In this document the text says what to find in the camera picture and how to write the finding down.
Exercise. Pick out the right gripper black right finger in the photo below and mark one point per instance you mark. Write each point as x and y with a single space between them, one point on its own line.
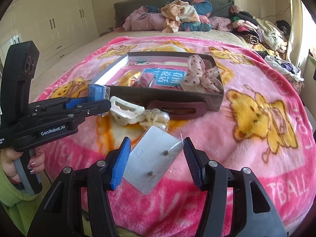
194 162

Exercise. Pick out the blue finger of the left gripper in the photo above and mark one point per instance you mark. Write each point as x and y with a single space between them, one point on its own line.
73 102

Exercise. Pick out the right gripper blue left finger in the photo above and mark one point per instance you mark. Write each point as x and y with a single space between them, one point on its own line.
118 162

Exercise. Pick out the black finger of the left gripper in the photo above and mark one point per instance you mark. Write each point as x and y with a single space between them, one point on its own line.
54 110

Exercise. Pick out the blue small box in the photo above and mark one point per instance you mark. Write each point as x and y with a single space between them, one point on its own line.
99 93

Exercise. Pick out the earrings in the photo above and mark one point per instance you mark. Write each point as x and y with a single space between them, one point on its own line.
150 159

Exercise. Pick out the white hair claw clip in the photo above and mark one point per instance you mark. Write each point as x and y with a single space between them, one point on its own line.
126 113

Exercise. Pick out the white pearl bead jewelry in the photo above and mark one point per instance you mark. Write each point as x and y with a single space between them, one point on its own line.
155 117

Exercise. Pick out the yellow rings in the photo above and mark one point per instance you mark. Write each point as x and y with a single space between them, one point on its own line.
128 78

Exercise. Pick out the sheer dotted ribbon bow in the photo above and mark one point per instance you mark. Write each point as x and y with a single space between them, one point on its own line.
201 79

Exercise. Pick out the green sleeve forearm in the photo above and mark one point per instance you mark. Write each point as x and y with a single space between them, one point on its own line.
20 207

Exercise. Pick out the person's left hand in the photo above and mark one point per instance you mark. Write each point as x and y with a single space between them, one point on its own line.
10 163

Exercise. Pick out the pink cartoon bear blanket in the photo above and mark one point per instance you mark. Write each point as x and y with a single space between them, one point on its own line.
262 124

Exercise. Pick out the dark cardboard box tray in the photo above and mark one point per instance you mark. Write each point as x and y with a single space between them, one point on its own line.
147 96

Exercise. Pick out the white wardrobe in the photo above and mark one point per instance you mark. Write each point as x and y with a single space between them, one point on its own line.
57 27

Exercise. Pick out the pink bedding bundle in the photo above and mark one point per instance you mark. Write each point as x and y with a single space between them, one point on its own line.
145 18

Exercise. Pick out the pile of clothes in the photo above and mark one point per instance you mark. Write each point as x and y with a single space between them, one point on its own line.
267 39

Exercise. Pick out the orange floral cloth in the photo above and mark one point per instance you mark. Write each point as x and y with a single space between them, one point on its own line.
176 13

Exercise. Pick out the dark blue floral quilt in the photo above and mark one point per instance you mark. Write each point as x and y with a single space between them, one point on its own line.
204 9

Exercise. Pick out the grey quilted headboard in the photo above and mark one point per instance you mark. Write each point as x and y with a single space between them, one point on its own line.
220 8

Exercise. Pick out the cream curtain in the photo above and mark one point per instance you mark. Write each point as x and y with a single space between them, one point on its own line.
302 35

